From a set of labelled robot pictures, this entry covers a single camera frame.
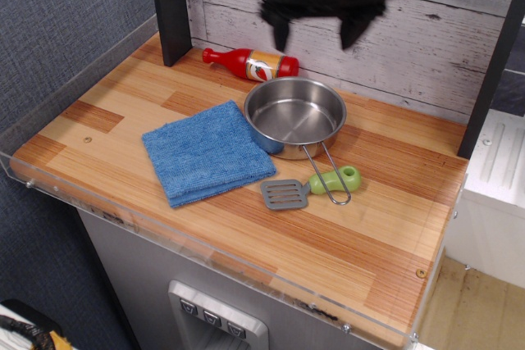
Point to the stainless steel saucepan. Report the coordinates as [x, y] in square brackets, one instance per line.
[295, 118]

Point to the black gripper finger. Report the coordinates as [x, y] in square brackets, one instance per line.
[281, 32]
[352, 27]

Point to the dark right frame post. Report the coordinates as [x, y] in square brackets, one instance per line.
[499, 58]

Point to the clear acrylic guard rail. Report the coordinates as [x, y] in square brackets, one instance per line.
[365, 268]

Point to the grey toy kitchen cabinet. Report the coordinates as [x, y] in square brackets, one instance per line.
[140, 272]

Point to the blue folded cloth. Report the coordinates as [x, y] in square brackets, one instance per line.
[206, 154]

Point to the yellow object bottom left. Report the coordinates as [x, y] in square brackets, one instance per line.
[60, 343]

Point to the dark left frame post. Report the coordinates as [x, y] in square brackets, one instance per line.
[174, 30]

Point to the green grey toy spatula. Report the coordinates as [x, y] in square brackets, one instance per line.
[337, 185]

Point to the white toy sink unit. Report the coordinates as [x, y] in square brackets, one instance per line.
[486, 231]

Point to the dark frame post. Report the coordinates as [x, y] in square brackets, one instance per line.
[499, 58]
[174, 30]

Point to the silver button panel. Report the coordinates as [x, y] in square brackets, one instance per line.
[208, 323]

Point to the red toy sauce bottle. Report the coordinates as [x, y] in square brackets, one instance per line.
[252, 64]

